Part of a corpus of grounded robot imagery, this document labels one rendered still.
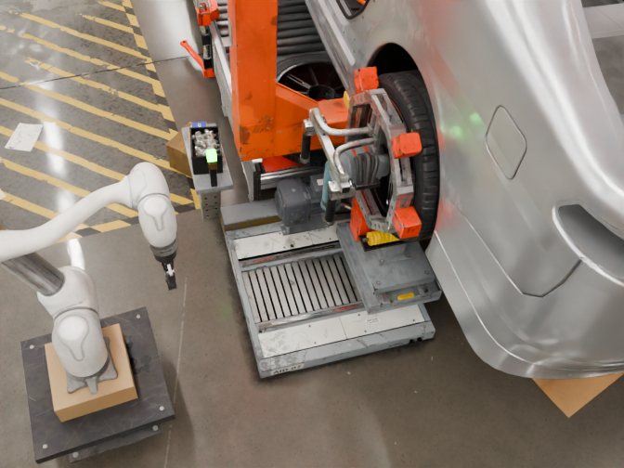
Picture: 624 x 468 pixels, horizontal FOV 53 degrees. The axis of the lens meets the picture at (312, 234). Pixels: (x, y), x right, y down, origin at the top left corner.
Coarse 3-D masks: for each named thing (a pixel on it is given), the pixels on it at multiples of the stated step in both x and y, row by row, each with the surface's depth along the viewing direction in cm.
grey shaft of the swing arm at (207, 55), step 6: (204, 6) 356; (204, 30) 367; (204, 36) 370; (210, 36) 370; (204, 42) 373; (210, 42) 374; (204, 48) 378; (210, 48) 381; (204, 54) 381; (210, 54) 386; (204, 60) 383; (210, 60) 384; (204, 66) 386; (210, 66) 387
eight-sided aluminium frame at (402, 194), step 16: (352, 96) 247; (368, 96) 229; (384, 96) 227; (352, 112) 252; (384, 112) 222; (384, 128) 219; (400, 128) 217; (400, 160) 222; (368, 192) 265; (400, 192) 219; (368, 208) 260; (368, 224) 257; (384, 224) 237
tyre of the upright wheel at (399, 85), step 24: (408, 72) 233; (408, 96) 219; (408, 120) 220; (432, 120) 216; (432, 144) 214; (432, 168) 215; (432, 192) 219; (384, 216) 261; (432, 216) 226; (408, 240) 245
